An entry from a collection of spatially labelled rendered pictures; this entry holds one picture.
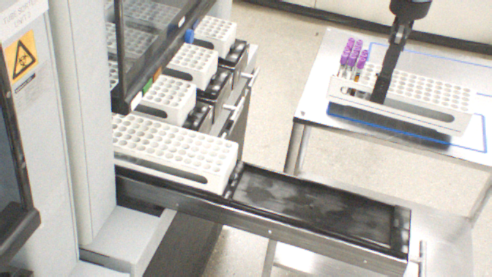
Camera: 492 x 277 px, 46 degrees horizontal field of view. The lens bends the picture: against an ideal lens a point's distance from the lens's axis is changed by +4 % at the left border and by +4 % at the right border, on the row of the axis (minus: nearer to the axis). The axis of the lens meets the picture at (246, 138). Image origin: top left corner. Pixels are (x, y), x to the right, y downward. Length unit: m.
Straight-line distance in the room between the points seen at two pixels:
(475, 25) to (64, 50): 2.82
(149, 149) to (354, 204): 0.41
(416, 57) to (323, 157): 0.96
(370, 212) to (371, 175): 1.32
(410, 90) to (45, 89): 0.79
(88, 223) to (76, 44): 0.35
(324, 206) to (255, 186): 0.14
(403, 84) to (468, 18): 2.11
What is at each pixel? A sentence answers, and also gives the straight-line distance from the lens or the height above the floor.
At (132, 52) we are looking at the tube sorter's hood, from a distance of 0.96.
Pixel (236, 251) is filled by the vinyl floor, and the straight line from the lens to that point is 2.02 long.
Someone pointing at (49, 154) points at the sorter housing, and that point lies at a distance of 0.83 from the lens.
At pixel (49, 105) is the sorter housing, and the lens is 0.79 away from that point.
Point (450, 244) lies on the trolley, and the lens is 1.88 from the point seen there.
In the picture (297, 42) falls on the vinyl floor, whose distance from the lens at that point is 3.20.
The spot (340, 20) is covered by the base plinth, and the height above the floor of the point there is 0.02.
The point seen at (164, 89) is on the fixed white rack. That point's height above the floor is 0.86.
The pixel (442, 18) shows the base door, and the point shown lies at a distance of 3.38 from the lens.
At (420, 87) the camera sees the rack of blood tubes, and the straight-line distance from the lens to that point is 1.29.
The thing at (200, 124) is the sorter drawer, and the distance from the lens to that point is 1.23.
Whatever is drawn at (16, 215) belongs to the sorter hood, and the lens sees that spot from 0.78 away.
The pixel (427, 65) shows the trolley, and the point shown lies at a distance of 1.57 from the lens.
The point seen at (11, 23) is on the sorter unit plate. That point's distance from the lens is 0.69.
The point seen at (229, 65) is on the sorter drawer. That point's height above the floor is 0.80.
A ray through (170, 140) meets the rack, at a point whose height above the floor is 0.86.
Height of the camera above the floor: 1.57
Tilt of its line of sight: 40 degrees down
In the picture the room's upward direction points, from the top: 8 degrees clockwise
